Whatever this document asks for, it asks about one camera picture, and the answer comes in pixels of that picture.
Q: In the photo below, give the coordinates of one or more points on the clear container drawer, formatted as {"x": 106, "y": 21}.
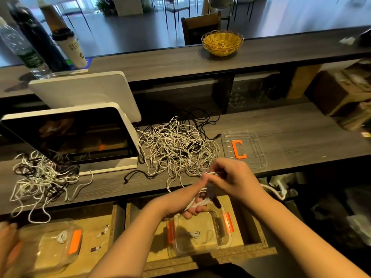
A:
{"x": 215, "y": 240}
{"x": 40, "y": 254}

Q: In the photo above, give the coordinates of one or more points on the green potted plant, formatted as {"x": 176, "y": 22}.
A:
{"x": 105, "y": 5}

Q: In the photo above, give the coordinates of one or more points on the wooden drawer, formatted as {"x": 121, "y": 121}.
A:
{"x": 105, "y": 264}
{"x": 256, "y": 237}

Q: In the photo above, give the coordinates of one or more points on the round wooden table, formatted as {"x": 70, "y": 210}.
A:
{"x": 52, "y": 17}

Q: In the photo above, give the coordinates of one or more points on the person's right hand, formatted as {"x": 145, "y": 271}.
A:
{"x": 237, "y": 182}

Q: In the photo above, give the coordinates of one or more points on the brown cardboard box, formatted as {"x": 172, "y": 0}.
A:
{"x": 342, "y": 92}

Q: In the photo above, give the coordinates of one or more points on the black metal chair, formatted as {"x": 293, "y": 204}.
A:
{"x": 177, "y": 5}
{"x": 222, "y": 2}
{"x": 75, "y": 5}

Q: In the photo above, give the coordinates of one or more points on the flat cardboard sheet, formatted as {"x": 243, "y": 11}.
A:
{"x": 304, "y": 82}

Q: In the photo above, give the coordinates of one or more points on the person's left forearm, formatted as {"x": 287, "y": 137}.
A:
{"x": 127, "y": 246}

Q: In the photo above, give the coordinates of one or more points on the person's left hand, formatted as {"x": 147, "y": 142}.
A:
{"x": 177, "y": 202}

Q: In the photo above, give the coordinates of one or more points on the grey wooden bar counter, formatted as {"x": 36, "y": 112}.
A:
{"x": 162, "y": 63}

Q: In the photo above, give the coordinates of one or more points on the black thermos bottle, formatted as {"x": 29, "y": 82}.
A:
{"x": 40, "y": 40}

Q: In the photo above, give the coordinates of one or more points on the person's right forearm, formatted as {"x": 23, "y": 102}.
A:
{"x": 301, "y": 240}

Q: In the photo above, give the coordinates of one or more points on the white paper coffee cup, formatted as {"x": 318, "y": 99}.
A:
{"x": 72, "y": 52}

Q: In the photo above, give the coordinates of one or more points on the blue white notebook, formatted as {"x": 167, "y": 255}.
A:
{"x": 86, "y": 63}

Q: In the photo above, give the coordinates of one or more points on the black device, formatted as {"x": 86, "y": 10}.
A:
{"x": 366, "y": 36}

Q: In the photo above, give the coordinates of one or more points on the clear plastic water bottle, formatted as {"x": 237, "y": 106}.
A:
{"x": 26, "y": 58}

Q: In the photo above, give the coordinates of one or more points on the yellow woven basket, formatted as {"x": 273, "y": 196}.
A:
{"x": 223, "y": 44}

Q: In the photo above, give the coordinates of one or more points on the brown wooden chair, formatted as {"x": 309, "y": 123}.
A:
{"x": 200, "y": 29}

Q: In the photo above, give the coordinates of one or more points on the pile of white containers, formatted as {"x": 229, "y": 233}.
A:
{"x": 281, "y": 185}

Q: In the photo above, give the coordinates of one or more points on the small white connector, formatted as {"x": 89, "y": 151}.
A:
{"x": 103, "y": 230}
{"x": 95, "y": 247}

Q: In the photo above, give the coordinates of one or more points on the white touchscreen monitor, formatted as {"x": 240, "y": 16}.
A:
{"x": 69, "y": 136}

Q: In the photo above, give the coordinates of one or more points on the white customer display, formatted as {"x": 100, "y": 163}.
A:
{"x": 87, "y": 92}

